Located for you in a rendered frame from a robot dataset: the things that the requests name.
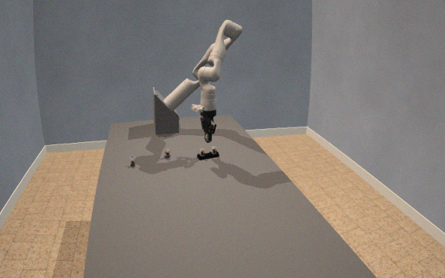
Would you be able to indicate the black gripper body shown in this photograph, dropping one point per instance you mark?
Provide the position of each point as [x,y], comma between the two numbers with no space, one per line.
[208,115]

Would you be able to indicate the black rack with three pockets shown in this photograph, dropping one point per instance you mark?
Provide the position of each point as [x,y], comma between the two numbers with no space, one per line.
[208,155]

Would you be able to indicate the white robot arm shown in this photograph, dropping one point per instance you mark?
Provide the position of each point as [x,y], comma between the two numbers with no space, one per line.
[204,74]

